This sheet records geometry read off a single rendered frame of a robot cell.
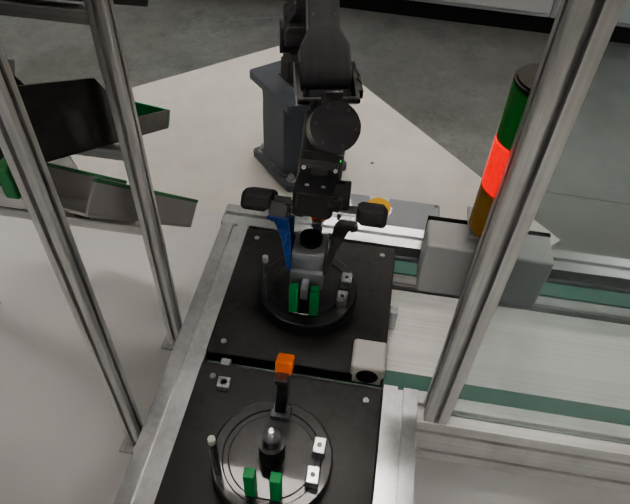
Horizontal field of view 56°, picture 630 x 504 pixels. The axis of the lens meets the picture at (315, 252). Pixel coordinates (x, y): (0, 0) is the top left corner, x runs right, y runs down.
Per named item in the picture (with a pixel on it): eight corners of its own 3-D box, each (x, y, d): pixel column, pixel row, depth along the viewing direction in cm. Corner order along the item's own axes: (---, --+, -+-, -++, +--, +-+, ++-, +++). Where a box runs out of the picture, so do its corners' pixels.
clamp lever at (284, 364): (274, 403, 72) (278, 351, 68) (290, 406, 71) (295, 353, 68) (268, 423, 68) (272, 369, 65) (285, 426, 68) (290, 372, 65)
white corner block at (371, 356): (352, 353, 82) (354, 336, 79) (384, 358, 82) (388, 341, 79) (348, 382, 79) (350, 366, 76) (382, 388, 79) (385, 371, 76)
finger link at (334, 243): (331, 220, 80) (328, 224, 74) (358, 224, 80) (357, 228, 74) (325, 270, 81) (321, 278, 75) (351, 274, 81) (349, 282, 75)
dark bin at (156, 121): (82, 106, 80) (83, 49, 77) (169, 128, 77) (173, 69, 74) (-113, 140, 54) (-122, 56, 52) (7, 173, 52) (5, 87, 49)
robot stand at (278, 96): (309, 133, 132) (312, 50, 118) (347, 169, 124) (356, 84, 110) (252, 154, 126) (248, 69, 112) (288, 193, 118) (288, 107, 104)
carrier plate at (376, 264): (248, 236, 97) (247, 226, 96) (394, 256, 95) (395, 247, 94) (206, 359, 81) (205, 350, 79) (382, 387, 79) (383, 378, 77)
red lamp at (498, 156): (480, 164, 54) (494, 119, 51) (536, 172, 54) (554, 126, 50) (482, 201, 51) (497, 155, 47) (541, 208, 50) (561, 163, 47)
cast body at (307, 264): (297, 252, 85) (298, 216, 80) (328, 256, 85) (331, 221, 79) (287, 297, 79) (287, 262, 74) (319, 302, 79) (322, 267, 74)
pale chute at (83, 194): (117, 207, 95) (124, 179, 95) (191, 227, 93) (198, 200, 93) (-13, 188, 68) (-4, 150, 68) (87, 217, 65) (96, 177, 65)
